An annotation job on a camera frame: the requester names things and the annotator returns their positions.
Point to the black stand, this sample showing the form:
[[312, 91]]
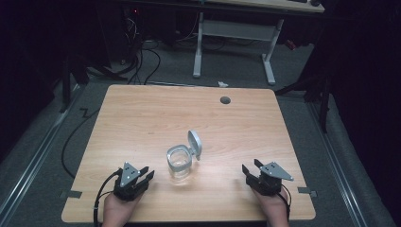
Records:
[[324, 104], [66, 85]]

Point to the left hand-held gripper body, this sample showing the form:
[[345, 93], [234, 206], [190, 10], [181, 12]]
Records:
[[128, 176]]

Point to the white crumpled scrap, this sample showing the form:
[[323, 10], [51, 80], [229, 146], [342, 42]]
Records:
[[223, 84]]

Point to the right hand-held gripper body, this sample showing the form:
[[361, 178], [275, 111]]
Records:
[[268, 183]]

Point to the clear jar with flip lid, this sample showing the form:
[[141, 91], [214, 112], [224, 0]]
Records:
[[179, 162]]

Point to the white-legged desk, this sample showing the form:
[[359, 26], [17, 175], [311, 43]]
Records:
[[236, 30]]

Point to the person's right hand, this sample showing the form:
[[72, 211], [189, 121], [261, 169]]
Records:
[[275, 209]]

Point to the metal floor rail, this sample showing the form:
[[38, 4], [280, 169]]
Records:
[[31, 164], [337, 164]]

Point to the person's left hand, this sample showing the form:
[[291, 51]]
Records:
[[116, 211]]

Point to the grey tape piece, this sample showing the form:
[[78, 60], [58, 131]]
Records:
[[72, 194], [306, 191]]

